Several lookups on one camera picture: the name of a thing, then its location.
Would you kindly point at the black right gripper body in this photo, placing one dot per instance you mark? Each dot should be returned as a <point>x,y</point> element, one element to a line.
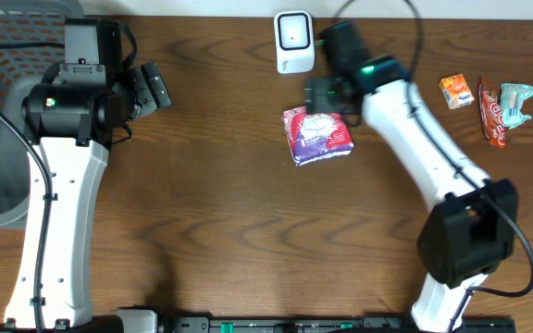
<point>318,95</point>

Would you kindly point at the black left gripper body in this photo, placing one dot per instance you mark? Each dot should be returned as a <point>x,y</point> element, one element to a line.
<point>151,88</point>

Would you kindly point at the purple red snack bag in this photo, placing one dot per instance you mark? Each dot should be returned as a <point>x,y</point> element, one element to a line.
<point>314,137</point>

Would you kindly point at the small orange tissue pack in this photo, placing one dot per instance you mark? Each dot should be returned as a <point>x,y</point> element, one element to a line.
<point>456,91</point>

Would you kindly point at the orange brown snack bar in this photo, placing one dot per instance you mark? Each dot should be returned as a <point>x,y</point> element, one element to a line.
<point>491,114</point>

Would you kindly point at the mint green snack packet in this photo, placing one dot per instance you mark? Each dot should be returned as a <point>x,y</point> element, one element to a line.
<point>512,99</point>

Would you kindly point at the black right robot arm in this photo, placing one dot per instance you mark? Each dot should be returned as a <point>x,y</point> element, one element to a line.
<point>467,235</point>

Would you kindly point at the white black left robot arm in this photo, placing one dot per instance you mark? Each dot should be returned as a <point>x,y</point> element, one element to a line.
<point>65,119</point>

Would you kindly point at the grey plastic mesh basket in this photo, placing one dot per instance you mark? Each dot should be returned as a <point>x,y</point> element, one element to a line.
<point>31,32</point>

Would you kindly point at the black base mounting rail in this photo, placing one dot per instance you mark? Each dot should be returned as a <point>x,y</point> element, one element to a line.
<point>372,323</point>

